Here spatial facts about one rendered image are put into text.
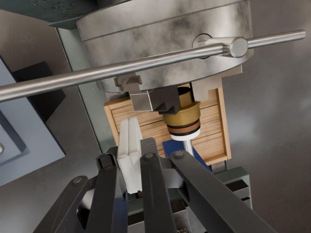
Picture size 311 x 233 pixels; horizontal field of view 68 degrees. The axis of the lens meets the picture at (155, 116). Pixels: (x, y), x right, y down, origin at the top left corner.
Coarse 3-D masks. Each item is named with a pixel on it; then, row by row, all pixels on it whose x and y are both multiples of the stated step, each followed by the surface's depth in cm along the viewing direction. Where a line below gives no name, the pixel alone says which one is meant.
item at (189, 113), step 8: (184, 88) 51; (184, 96) 47; (192, 96) 49; (184, 104) 48; (192, 104) 48; (184, 112) 47; (192, 112) 48; (168, 120) 49; (176, 120) 48; (184, 120) 48; (192, 120) 48; (168, 128) 51; (176, 128) 49; (184, 128) 49; (192, 128) 49
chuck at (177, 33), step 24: (168, 24) 30; (192, 24) 31; (216, 24) 32; (240, 24) 34; (96, 48) 36; (120, 48) 33; (144, 48) 32; (168, 48) 31; (144, 72) 33; (168, 72) 33; (192, 72) 33; (216, 72) 34
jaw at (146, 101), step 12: (120, 84) 37; (132, 84) 36; (132, 96) 38; (144, 96) 37; (156, 96) 39; (168, 96) 42; (144, 108) 38; (156, 108) 43; (168, 108) 42; (180, 108) 47
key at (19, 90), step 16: (288, 32) 27; (304, 32) 27; (192, 48) 25; (208, 48) 25; (112, 64) 21; (128, 64) 21; (144, 64) 22; (160, 64) 23; (32, 80) 18; (48, 80) 18; (64, 80) 19; (80, 80) 19; (96, 80) 20; (0, 96) 17; (16, 96) 17
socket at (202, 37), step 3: (198, 36) 31; (201, 36) 31; (204, 36) 32; (207, 36) 32; (195, 39) 31; (198, 39) 31; (201, 39) 32; (204, 39) 32; (207, 39) 32; (195, 42) 31; (192, 45) 32; (195, 45) 32; (198, 45) 32; (204, 57) 32
